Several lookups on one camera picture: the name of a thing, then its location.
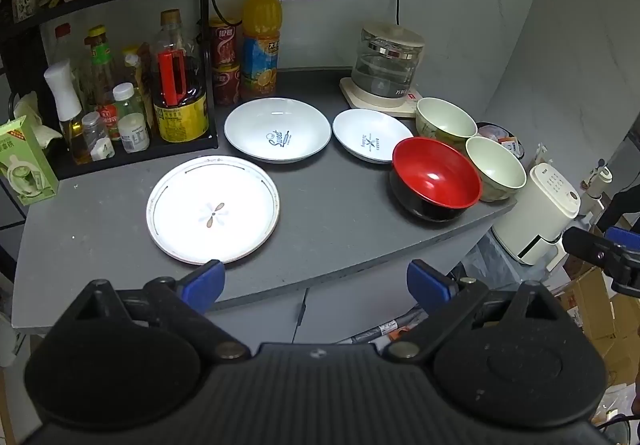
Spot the white cap spice jar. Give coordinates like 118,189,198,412
112,82,146,126

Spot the green label sauce bottle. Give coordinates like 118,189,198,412
84,25,122,112

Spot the small white jar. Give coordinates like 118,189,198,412
117,112,151,154

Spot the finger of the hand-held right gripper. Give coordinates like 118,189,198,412
602,224,640,252
562,226,632,277

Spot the white kitchen appliance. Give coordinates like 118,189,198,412
491,163,582,272

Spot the small white deep plate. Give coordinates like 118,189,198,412
332,108,415,166

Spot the grey cap glass shaker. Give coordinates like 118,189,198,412
81,111,116,162

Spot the cream kettle base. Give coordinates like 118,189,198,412
339,77,432,119

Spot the red and black bowl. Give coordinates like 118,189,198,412
389,137,482,223

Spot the green carton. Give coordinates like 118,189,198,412
0,116,60,206

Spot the white crumpled paper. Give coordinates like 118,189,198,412
9,91,64,148

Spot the white plastic bag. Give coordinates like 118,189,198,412
462,229,553,287

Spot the glass electric kettle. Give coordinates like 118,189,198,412
351,23,426,101

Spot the yellow seasoning bottle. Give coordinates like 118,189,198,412
121,45,155,126

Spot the small white device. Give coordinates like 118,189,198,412
581,164,614,202

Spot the cardboard box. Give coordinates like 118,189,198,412
554,265,640,388

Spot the red cap seasoning jar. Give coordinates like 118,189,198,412
96,104,122,142

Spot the cream bowl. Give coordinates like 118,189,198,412
415,97,479,149
465,136,528,203

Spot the large white deep plate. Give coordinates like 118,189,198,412
223,97,332,164

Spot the plate with flower print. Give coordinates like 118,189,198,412
145,155,281,266

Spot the black shelf rack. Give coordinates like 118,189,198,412
0,0,220,182

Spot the clear bottle with red cap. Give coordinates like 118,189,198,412
49,23,77,72

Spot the small dish with packets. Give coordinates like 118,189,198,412
475,121,524,162

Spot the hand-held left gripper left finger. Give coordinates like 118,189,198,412
70,259,252,365

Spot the orange juice bottle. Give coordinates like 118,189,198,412
239,0,284,101

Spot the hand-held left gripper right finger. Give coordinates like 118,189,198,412
382,259,563,365

